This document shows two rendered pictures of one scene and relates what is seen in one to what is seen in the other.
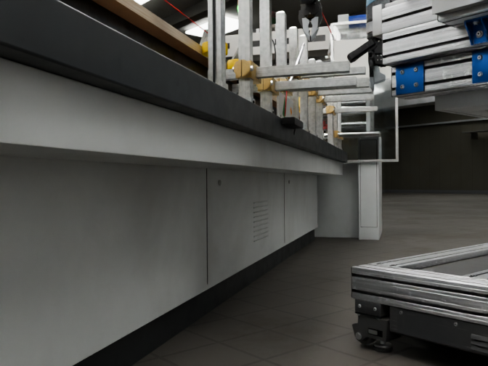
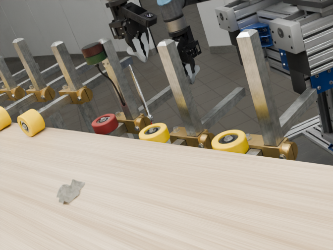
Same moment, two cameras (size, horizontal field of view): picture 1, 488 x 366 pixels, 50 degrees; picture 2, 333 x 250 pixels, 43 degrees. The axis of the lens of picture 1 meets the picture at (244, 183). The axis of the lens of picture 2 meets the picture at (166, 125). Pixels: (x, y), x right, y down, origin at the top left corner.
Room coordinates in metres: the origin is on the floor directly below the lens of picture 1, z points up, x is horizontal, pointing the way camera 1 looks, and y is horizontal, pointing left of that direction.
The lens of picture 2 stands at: (1.28, 0.86, 1.37)
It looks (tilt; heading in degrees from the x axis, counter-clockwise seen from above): 24 degrees down; 303
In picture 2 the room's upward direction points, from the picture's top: 20 degrees counter-clockwise
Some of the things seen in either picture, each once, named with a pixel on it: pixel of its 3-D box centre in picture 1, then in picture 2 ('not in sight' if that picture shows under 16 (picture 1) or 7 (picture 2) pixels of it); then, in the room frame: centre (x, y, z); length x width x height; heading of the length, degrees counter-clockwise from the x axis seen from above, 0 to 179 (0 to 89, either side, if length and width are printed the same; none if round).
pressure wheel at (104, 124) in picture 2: not in sight; (109, 133); (2.12, -0.08, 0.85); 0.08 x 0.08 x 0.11
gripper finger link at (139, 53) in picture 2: (307, 30); (133, 51); (2.03, -0.25, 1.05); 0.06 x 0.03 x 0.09; 164
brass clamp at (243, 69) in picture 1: (247, 72); (268, 149); (1.60, -0.01, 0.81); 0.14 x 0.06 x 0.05; 163
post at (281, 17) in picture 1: (281, 72); (130, 109); (2.05, -0.15, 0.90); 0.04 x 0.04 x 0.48; 73
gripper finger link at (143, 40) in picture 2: (315, 30); (139, 47); (2.02, -0.28, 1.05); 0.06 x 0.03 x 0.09; 164
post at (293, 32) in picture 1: (293, 82); (83, 104); (2.29, -0.22, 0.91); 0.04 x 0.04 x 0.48; 73
